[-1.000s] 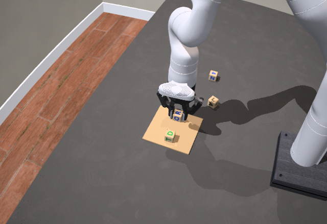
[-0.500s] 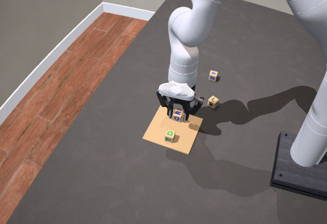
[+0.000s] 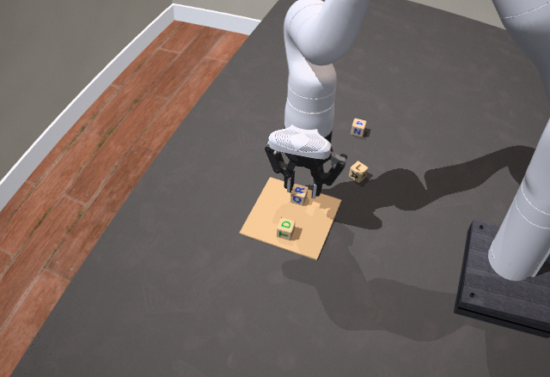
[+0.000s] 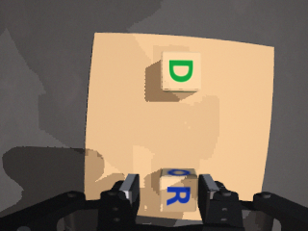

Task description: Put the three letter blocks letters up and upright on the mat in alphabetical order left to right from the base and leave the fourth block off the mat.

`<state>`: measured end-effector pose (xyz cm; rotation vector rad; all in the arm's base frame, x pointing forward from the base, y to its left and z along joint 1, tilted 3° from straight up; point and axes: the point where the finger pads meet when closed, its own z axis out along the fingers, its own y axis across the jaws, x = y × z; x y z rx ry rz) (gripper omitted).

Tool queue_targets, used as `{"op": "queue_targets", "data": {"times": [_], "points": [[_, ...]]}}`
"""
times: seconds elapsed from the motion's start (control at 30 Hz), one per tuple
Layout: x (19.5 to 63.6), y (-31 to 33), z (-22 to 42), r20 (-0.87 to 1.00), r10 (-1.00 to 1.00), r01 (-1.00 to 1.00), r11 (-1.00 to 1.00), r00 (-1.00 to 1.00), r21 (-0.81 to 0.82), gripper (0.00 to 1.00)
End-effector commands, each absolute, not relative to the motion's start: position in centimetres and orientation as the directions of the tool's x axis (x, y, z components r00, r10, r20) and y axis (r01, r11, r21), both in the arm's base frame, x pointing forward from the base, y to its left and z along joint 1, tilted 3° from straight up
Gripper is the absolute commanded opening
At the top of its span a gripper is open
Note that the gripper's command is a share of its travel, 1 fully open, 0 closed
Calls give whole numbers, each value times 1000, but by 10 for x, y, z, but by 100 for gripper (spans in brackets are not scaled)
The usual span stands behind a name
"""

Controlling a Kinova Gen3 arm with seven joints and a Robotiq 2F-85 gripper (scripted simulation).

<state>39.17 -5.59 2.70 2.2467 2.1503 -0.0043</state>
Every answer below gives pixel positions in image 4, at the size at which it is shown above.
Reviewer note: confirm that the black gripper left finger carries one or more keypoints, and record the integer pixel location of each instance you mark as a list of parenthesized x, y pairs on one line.
[(116, 211)]

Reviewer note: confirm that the beige mat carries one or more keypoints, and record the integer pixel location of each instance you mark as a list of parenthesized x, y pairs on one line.
[(135, 127)]

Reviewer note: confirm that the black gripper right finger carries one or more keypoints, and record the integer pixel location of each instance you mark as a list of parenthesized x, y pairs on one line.
[(256, 215)]

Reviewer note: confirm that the beige block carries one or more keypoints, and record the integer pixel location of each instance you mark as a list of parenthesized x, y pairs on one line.
[(178, 190), (180, 71)]

